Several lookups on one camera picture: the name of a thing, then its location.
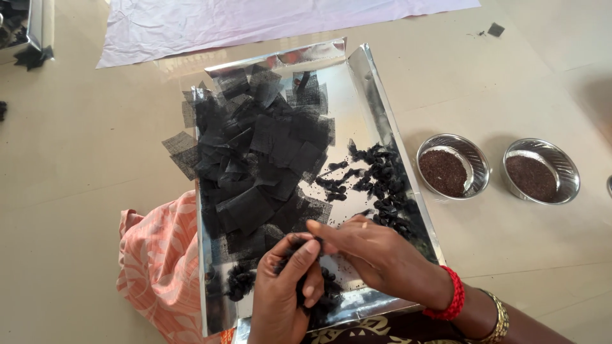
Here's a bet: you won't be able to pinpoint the red thread bracelet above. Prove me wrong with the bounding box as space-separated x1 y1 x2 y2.
423 266 465 321

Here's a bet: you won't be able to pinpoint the dark gold-patterned garment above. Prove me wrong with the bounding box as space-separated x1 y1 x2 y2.
301 312 475 344

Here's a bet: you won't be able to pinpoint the silver foil tray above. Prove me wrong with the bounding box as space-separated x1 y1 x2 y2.
191 37 446 337

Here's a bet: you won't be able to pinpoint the person's right hand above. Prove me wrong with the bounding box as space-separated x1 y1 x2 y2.
306 215 455 312

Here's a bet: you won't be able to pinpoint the heap of black mesh bundles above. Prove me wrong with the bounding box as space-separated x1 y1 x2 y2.
296 267 346 330

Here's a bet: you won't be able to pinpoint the large pile black tied bundles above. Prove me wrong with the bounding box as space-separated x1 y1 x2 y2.
316 140 427 245

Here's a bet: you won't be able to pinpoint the ribbed steel bowl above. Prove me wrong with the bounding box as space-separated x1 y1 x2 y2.
415 134 491 200
501 138 581 205

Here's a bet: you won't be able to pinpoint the orange patterned garment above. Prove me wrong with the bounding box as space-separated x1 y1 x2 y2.
116 190 225 344

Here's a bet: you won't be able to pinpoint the white paper sheet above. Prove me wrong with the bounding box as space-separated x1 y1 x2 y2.
96 0 482 69

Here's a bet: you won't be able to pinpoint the crumpled black mesh piece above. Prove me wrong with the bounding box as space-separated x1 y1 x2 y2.
13 45 54 71

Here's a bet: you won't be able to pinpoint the brown seeds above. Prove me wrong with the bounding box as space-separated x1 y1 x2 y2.
505 155 558 203
419 149 468 198

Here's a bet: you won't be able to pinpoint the gold bangle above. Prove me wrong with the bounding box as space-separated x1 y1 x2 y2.
471 289 510 344

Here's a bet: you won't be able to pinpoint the person's left hand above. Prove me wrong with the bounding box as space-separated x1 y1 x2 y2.
248 233 326 344

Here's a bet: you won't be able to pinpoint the small pile black tied bundles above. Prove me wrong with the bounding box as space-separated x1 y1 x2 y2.
224 263 259 303

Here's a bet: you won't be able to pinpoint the silver tray with black mesh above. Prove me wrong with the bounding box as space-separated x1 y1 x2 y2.
0 0 44 65

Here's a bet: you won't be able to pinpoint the black mesh bundle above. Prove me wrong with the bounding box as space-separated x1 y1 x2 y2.
273 235 331 278

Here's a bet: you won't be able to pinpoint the pile of black mesh squares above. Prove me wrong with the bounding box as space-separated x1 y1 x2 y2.
162 64 336 268

